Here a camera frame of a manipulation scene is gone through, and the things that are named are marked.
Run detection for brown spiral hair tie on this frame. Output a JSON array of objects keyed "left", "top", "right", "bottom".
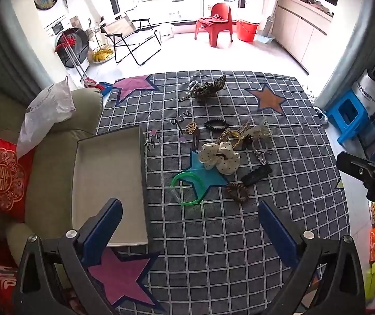
[{"left": 225, "top": 183, "right": 251, "bottom": 203}]

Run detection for white polka dot scrunchie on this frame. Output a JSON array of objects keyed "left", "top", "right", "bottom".
[{"left": 198, "top": 141, "right": 241, "bottom": 176}]

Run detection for green plastic bangle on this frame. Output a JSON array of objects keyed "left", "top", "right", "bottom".
[{"left": 170, "top": 171, "right": 207, "bottom": 206}]

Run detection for dark brown snap hairclip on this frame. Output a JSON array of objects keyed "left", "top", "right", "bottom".
[{"left": 191, "top": 128, "right": 200, "bottom": 151}]

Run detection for blue plastic stool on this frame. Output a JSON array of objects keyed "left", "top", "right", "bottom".
[{"left": 327, "top": 90, "right": 369, "bottom": 145}]

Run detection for red embroidered cushion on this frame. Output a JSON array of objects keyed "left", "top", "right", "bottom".
[{"left": 0, "top": 138, "right": 35, "bottom": 223}]

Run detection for white cardboard tray box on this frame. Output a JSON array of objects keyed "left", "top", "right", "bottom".
[{"left": 71, "top": 126, "right": 148, "bottom": 247}]

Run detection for black rectangular hair clip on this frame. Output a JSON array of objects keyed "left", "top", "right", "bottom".
[{"left": 241, "top": 163, "right": 272, "bottom": 187}]

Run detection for black lightning hairpins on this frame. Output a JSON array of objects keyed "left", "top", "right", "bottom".
[{"left": 144, "top": 132, "right": 161, "bottom": 152}]

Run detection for white plastic bag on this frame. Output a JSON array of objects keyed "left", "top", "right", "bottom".
[{"left": 16, "top": 77, "right": 76, "bottom": 159}]

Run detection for grey checked star tablecloth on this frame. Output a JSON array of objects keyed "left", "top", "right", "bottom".
[{"left": 97, "top": 70, "right": 350, "bottom": 314}]

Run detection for leopard print scrunchie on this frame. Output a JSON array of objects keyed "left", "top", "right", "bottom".
[{"left": 192, "top": 74, "right": 227, "bottom": 103}]

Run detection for black script letter clip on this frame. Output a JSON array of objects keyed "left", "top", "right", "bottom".
[{"left": 170, "top": 109, "right": 191, "bottom": 134}]

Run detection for red plastic bucket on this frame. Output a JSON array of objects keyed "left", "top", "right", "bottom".
[{"left": 236, "top": 20, "right": 259, "bottom": 43}]

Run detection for red plastic chair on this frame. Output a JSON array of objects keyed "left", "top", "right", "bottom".
[{"left": 194, "top": 2, "right": 233, "bottom": 48}]

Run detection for black folding chair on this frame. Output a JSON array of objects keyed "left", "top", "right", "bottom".
[{"left": 99, "top": 12, "right": 163, "bottom": 66}]

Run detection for braided gold bracelet pile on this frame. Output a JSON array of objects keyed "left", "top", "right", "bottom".
[{"left": 216, "top": 120, "right": 252, "bottom": 150}]

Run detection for black spiral hair tie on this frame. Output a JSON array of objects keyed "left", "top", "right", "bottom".
[{"left": 204, "top": 119, "right": 230, "bottom": 132}]

